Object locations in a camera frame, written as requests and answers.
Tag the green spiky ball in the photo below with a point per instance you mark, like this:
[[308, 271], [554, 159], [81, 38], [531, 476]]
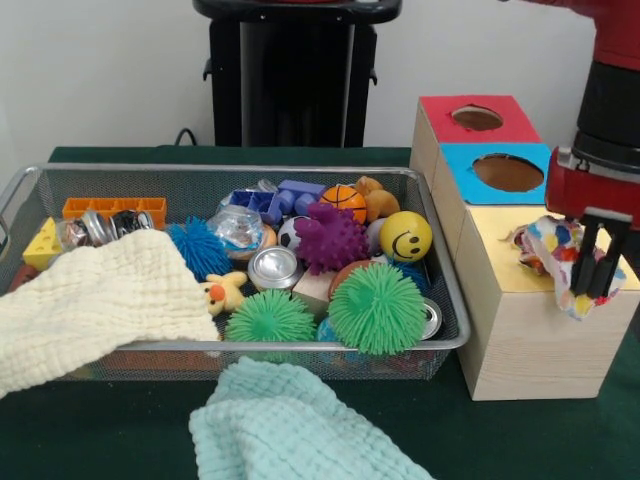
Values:
[[377, 308], [270, 318]]

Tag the silver drink can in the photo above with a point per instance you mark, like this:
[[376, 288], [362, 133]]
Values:
[[432, 320]]

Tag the purple spiky ball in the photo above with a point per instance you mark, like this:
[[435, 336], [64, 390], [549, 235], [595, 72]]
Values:
[[332, 238]]

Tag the wooden box with three holes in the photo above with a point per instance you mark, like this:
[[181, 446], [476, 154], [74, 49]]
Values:
[[520, 340]]

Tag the yellow cheese wedge toy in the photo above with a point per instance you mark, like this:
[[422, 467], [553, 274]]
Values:
[[41, 245]]

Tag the blue spiky ball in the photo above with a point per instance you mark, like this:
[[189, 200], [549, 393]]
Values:
[[199, 248]]

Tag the orange plastic tray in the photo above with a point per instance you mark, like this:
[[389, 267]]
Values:
[[110, 208]]

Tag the yellow smiley face ball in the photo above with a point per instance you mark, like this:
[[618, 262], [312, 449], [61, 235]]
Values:
[[405, 237]]

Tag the multicolour patchwork print cloth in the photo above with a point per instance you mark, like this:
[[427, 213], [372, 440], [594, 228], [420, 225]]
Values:
[[550, 245]]

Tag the yellow duck plush toy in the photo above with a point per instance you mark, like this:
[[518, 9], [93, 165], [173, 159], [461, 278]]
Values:
[[227, 292]]

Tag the cream knitted cloth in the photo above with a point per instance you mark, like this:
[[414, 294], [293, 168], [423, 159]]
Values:
[[90, 305]]

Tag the brown toy football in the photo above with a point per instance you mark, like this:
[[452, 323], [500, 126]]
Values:
[[344, 273]]

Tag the mint green knitted cloth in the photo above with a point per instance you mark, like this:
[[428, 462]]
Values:
[[290, 425]]

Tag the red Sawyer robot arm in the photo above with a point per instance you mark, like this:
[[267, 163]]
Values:
[[615, 90]]

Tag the orange toy basketball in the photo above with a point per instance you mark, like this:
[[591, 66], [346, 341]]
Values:
[[344, 203]]

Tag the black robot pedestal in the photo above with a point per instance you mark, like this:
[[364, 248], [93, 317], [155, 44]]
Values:
[[290, 80]]

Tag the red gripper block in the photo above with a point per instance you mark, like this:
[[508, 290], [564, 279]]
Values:
[[600, 195]]

